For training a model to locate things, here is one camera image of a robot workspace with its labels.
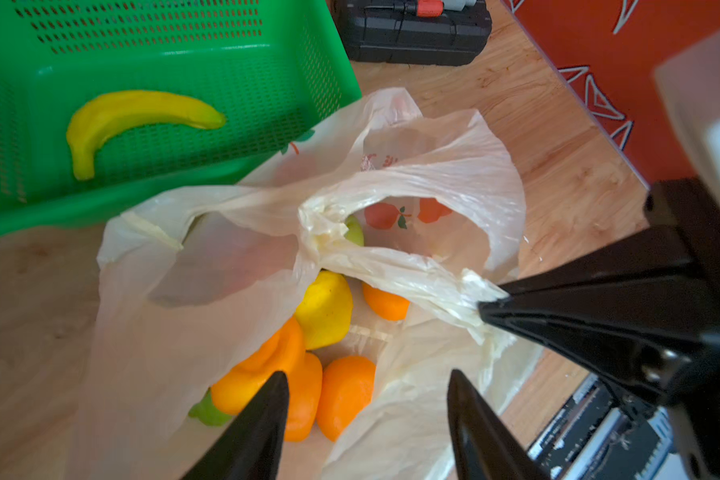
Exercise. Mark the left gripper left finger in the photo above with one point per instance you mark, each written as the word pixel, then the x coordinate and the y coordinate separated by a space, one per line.
pixel 251 446

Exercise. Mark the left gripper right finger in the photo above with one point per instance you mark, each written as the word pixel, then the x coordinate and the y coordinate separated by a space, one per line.
pixel 482 445

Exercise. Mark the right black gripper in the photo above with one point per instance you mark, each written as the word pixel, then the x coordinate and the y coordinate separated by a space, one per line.
pixel 644 312

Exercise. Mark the yellow toy lemon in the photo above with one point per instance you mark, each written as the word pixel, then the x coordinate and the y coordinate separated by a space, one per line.
pixel 325 312

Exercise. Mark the orange toy fruit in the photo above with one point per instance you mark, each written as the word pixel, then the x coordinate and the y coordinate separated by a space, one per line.
pixel 388 306

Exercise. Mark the translucent printed plastic bag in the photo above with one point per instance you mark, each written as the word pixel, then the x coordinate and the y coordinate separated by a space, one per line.
pixel 196 279

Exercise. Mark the orange toy tangerine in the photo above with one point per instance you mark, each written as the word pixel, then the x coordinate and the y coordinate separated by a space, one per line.
pixel 347 388

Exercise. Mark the yellow toy banana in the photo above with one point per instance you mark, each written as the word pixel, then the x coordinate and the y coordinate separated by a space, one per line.
pixel 112 114

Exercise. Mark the black tool case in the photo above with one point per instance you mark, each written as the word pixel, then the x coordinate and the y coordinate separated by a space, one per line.
pixel 443 33

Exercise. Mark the green plastic basket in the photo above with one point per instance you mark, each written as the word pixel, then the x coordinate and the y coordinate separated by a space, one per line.
pixel 274 69

